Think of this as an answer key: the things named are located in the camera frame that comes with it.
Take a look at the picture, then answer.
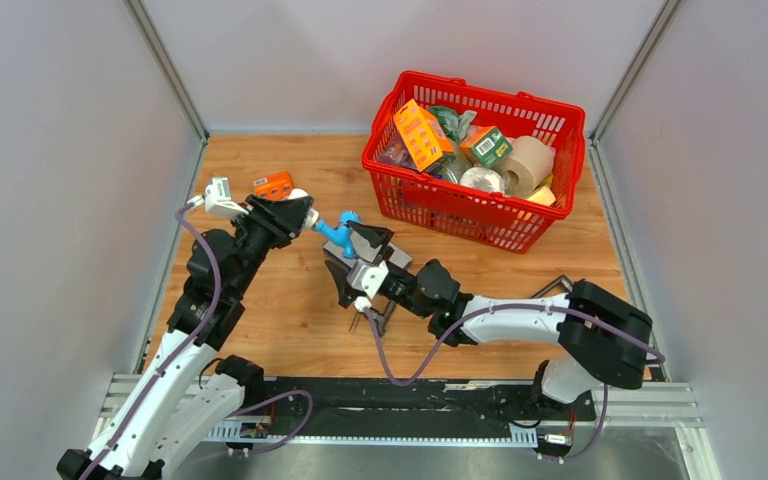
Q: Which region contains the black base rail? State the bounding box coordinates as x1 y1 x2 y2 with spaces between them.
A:
243 377 598 439

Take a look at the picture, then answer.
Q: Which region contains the dark metal faucet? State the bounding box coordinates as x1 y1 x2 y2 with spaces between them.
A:
349 300 398 337
532 275 574 298

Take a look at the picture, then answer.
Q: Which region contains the blue grey razor box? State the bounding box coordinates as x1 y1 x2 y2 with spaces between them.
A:
322 241 413 270

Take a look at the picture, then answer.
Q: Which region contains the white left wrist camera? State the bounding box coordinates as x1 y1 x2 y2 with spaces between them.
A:
184 177 248 220

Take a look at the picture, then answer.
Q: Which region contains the dark metal faucet right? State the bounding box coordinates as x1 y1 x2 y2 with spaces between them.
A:
532 275 574 298

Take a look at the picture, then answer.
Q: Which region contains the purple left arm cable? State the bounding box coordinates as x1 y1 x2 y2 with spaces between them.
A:
75 201 316 480

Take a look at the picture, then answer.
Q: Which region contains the green plastic bag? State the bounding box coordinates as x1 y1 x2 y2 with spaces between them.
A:
428 105 477 143

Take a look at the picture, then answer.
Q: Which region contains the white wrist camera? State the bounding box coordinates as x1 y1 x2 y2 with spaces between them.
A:
184 177 248 220
348 259 389 313

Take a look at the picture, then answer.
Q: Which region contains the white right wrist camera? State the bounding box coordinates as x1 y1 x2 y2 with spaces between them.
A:
348 259 389 313

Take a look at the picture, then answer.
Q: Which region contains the beige toilet paper roll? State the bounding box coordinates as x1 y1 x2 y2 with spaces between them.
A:
494 136 555 198

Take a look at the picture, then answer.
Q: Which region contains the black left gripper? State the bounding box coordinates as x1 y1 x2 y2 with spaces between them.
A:
230 194 314 298

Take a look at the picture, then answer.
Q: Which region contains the green small box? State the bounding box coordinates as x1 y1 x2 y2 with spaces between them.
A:
459 126 513 169

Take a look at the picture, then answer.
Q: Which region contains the orange carton box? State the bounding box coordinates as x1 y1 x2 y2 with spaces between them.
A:
392 99 455 172

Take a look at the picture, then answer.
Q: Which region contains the yellow sponge block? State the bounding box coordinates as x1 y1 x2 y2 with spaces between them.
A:
526 185 557 207

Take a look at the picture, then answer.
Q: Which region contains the white plastic pipe elbow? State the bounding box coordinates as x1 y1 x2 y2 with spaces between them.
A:
287 188 321 230

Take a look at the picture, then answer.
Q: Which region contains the red plastic shopping basket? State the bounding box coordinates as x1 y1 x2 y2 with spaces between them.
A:
361 70 586 253

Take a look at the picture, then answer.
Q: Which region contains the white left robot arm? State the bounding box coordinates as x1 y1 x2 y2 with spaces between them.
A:
56 189 315 479

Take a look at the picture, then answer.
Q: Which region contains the orange blister pack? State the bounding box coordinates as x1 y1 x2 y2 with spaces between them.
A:
253 171 294 200

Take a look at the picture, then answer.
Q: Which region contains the blue plastic water faucet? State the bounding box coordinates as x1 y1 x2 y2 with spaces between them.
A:
312 210 360 259

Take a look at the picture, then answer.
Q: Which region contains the white wrapped roll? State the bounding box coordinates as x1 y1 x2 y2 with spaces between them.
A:
459 166 508 193

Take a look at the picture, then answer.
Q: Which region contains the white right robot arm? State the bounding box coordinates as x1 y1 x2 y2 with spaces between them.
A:
312 219 656 419

